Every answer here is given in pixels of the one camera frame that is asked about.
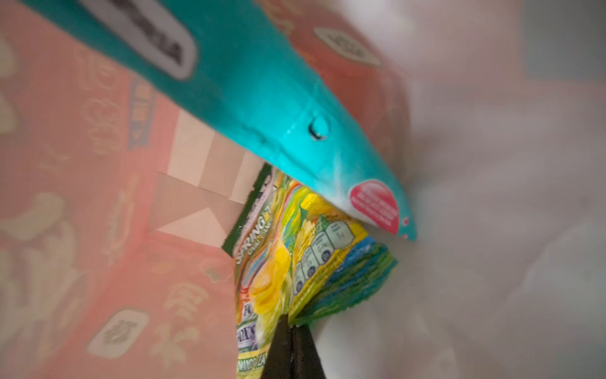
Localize teal snack packet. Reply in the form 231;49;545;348
28;1;418;240

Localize red paper gift bag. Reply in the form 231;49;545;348
1;1;605;378

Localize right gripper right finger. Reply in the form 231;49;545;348
292;325;326;379

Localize lime green snack packet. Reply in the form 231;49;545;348
223;164;397;378

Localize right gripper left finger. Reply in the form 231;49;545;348
261;314;293;379

